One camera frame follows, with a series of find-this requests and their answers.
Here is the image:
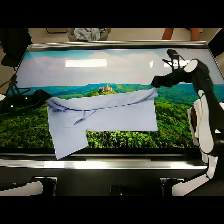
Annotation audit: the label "person's legs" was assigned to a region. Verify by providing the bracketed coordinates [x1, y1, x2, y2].
[161, 27, 202, 41]

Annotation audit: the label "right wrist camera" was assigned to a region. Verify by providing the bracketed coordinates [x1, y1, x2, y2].
[162, 48, 186, 70]

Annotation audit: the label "silver frame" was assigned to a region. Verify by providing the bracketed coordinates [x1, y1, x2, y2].
[0, 39, 224, 197]

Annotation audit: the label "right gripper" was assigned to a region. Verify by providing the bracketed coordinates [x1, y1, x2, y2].
[150, 73, 178, 89]

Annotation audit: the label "light blue shirt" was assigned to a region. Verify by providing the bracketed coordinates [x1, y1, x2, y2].
[46, 87, 160, 161]

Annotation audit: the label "heap of clothes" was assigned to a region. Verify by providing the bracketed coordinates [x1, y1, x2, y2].
[67, 27, 112, 42]

